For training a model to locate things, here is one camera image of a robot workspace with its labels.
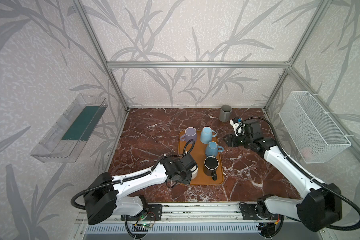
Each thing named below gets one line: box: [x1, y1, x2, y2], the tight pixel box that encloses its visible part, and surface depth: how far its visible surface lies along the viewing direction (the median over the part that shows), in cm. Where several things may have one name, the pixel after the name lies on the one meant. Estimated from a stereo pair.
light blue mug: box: [200, 126, 217, 144], surface depth 98 cm
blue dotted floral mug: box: [205, 141, 225, 157], surface depth 90 cm
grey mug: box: [219, 104, 232, 123], surface depth 107 cm
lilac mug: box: [180, 126, 197, 144], surface depth 98 cm
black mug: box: [203, 155, 220, 181], surface depth 82 cm
